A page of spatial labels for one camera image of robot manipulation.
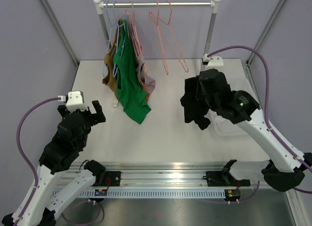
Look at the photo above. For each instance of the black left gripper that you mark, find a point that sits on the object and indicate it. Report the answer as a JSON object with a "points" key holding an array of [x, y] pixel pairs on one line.
{"points": [[95, 118]]}

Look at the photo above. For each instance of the mauve tank top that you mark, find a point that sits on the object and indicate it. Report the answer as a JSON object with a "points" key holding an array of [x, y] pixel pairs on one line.
{"points": [[147, 83]]}

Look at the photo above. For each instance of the black tank top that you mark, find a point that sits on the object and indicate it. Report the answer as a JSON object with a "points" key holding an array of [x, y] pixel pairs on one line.
{"points": [[194, 109]]}

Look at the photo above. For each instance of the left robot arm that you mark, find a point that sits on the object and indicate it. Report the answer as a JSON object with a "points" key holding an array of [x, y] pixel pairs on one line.
{"points": [[40, 207]]}

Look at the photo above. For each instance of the green tank top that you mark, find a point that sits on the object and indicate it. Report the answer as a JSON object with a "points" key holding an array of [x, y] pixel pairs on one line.
{"points": [[129, 92]]}

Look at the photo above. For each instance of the brown tank top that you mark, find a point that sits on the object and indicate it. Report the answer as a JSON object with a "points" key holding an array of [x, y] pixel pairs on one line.
{"points": [[108, 79]]}

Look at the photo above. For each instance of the white and grey garment rack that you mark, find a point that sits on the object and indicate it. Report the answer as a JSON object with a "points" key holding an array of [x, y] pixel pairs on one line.
{"points": [[214, 4]]}

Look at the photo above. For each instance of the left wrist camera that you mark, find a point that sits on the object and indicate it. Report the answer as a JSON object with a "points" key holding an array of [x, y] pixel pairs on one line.
{"points": [[74, 101]]}

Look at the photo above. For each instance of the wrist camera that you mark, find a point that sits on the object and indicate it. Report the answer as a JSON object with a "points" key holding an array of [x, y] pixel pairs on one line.
{"points": [[74, 101], [209, 62]]}

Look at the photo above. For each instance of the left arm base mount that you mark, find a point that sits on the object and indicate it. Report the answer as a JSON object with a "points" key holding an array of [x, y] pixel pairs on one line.
{"points": [[104, 178]]}

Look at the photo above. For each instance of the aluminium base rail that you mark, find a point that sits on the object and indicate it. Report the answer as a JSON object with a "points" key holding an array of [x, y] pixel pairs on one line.
{"points": [[163, 175]]}

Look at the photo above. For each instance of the white slotted cable duct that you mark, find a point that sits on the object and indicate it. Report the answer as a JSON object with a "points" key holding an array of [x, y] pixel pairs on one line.
{"points": [[132, 193]]}

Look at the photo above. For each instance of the blue wire hanger right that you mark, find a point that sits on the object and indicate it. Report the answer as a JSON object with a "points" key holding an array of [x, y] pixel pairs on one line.
{"points": [[119, 26]]}

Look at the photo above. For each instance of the blue wire hanger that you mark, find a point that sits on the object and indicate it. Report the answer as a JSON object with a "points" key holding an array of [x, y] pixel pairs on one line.
{"points": [[119, 26], [109, 25]]}

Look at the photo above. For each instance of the left aluminium frame post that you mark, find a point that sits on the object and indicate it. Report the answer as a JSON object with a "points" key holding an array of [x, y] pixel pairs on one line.
{"points": [[50, 13]]}

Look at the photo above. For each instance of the aluminium frame post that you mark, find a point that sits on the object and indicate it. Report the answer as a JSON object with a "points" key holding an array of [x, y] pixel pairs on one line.
{"points": [[50, 13], [272, 19]]}

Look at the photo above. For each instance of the blue wire hanger left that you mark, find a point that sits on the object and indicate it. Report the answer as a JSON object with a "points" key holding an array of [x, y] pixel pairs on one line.
{"points": [[109, 25]]}

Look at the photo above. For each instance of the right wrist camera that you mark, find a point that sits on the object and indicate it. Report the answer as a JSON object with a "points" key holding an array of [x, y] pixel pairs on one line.
{"points": [[209, 62]]}

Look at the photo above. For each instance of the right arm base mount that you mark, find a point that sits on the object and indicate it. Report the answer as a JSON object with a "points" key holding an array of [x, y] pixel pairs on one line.
{"points": [[223, 178]]}

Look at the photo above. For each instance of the right aluminium frame post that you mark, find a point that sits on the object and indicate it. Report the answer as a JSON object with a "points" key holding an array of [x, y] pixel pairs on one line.
{"points": [[272, 19]]}

